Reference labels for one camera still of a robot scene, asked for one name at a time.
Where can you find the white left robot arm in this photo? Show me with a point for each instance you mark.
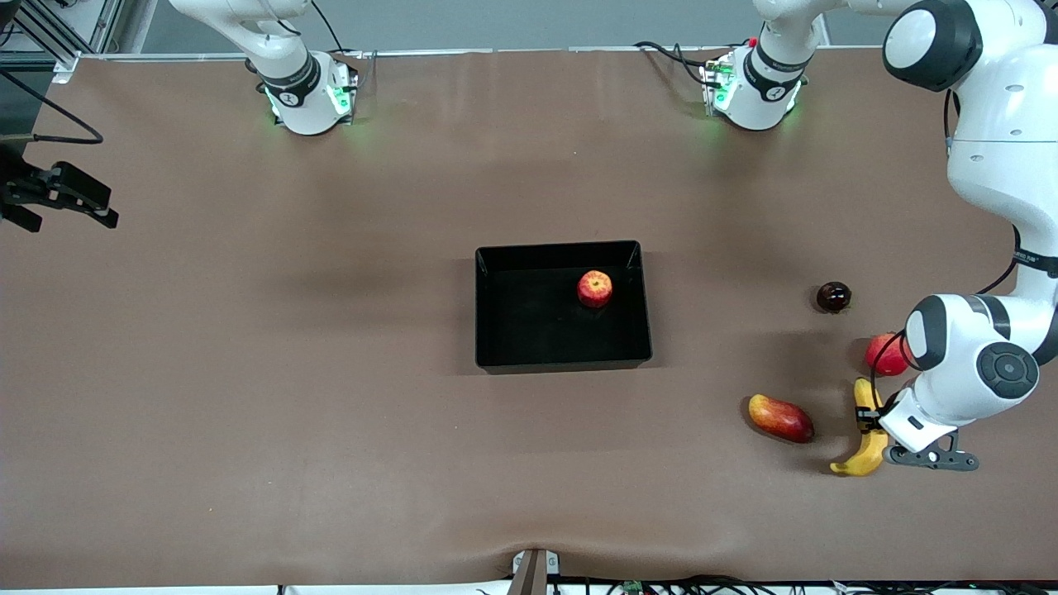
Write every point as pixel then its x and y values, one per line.
pixel 992 165

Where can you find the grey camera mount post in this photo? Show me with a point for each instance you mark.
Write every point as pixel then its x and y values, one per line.
pixel 533 574

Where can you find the small red yellow apple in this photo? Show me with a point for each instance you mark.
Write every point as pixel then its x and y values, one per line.
pixel 595 289

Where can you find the dark purple plum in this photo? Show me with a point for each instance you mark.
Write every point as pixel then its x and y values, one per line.
pixel 833 297

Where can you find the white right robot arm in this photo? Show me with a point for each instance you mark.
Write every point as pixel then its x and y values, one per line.
pixel 289 83

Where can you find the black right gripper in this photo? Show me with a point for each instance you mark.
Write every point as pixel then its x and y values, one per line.
pixel 15 192

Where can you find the black plastic box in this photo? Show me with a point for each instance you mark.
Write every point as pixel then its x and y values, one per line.
pixel 537 330

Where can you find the aluminium frame with black bars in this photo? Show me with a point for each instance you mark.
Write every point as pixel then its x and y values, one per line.
pixel 107 25

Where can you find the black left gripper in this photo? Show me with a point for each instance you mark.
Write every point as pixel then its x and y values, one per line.
pixel 868 418

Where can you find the yellow banana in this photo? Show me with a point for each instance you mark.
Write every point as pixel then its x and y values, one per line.
pixel 864 463

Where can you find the red yellow mango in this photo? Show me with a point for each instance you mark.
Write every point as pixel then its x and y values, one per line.
pixel 781 418

